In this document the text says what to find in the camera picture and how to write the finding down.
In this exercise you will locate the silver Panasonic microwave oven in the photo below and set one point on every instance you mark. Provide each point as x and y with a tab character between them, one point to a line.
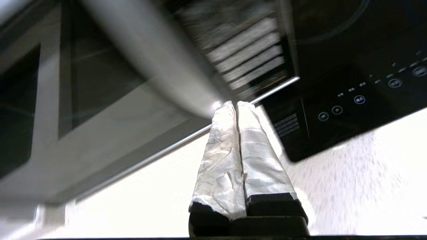
247	46

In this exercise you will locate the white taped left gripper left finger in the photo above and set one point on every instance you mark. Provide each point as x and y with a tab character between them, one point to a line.
220	160

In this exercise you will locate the black glass microwave door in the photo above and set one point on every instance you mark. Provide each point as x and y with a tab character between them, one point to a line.
100	100

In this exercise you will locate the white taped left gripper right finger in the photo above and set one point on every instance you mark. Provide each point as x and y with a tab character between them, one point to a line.
260	166

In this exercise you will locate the black induction cooktop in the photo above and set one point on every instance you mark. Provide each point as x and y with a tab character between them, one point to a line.
350	50

